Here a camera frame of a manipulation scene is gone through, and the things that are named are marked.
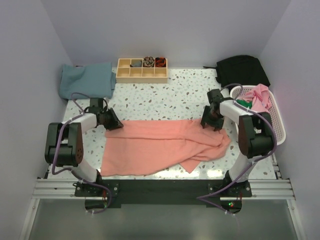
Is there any green t shirt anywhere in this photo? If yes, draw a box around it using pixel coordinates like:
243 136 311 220
236 99 253 109

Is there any light pink t shirt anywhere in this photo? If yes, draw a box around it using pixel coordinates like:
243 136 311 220
242 84 272 113

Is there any brown patterned rolled sock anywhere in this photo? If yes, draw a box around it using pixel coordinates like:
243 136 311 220
142 56 155 68

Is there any wooden compartment tray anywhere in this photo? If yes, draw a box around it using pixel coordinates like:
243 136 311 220
116 58 168 84

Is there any grey rolled sock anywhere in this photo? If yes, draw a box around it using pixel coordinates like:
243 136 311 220
130 59 143 68

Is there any salmon pink t shirt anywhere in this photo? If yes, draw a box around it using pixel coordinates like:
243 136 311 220
100 119 231 177

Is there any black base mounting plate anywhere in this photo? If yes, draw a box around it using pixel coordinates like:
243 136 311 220
73 179 253 213

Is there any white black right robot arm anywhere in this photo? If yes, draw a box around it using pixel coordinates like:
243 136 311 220
200 89 277 197

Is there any orange black rolled sock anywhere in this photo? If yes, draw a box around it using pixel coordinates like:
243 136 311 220
154 57 167 68

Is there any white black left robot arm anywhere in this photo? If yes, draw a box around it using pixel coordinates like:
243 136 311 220
44 98 124 196

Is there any white plastic laundry basket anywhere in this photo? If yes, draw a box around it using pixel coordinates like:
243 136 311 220
230 85 287 146

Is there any folded teal t shirt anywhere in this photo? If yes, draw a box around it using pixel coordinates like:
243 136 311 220
58 62 116 100

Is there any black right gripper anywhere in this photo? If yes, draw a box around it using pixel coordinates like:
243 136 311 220
200 105 224 132

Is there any black folded garment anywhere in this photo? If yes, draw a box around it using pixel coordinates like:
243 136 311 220
204 55 271 87

